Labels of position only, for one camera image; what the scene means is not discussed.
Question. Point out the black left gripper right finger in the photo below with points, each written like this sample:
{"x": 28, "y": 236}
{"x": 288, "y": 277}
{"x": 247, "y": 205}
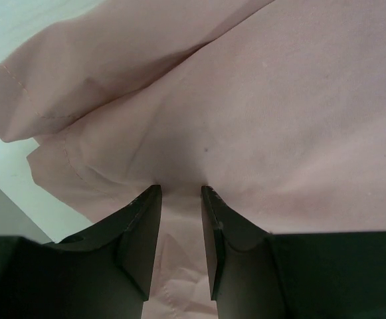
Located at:
{"x": 256, "y": 274}

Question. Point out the pink trousers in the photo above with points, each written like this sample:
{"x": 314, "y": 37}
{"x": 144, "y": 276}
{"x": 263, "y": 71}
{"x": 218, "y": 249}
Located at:
{"x": 280, "y": 106}

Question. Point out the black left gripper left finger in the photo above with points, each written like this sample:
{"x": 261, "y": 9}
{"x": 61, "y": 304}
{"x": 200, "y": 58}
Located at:
{"x": 103, "y": 271}

